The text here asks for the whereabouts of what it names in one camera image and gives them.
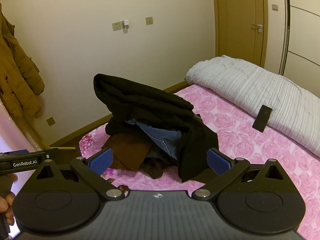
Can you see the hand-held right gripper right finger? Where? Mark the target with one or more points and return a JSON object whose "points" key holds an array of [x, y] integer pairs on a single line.
{"points": [[218, 161]]}

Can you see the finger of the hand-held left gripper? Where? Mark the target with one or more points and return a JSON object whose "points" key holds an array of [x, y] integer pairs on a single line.
{"points": [[17, 151]]}

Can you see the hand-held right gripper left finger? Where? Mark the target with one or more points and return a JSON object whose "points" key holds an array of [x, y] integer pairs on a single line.
{"points": [[101, 160]]}

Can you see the black garment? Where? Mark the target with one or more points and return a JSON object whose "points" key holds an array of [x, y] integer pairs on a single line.
{"points": [[140, 97]]}

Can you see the person's left hand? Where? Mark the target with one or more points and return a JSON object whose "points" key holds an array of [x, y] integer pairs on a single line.
{"points": [[5, 203]]}

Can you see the brown garment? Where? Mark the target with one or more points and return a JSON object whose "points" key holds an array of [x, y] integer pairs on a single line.
{"points": [[130, 152]]}

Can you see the pink floral blanket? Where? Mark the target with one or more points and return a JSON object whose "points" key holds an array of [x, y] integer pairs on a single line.
{"points": [[225, 130]]}

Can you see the dark olive garment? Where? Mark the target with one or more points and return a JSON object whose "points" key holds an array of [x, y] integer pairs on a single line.
{"points": [[155, 167]]}

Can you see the black flat rectangular object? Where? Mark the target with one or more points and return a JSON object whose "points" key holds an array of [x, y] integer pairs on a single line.
{"points": [[262, 118]]}

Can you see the blue jeans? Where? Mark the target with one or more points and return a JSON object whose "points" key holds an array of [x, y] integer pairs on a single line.
{"points": [[162, 137]]}

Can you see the brown padded coat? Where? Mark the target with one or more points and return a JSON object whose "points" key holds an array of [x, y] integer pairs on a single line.
{"points": [[17, 75]]}

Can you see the brown wooden door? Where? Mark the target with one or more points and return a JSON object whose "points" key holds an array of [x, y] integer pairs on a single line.
{"points": [[237, 17]]}

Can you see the white wardrobe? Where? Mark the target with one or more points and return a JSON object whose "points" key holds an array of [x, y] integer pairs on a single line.
{"points": [[305, 30]]}

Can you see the beige wall socket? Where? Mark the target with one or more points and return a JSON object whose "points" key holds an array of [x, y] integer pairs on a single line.
{"points": [[50, 121], [116, 26], [149, 20]]}

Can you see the white wall plug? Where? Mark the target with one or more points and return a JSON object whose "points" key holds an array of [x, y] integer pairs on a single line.
{"points": [[125, 24]]}

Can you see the beige wall switch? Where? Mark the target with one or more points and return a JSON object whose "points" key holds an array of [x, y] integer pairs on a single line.
{"points": [[275, 7]]}

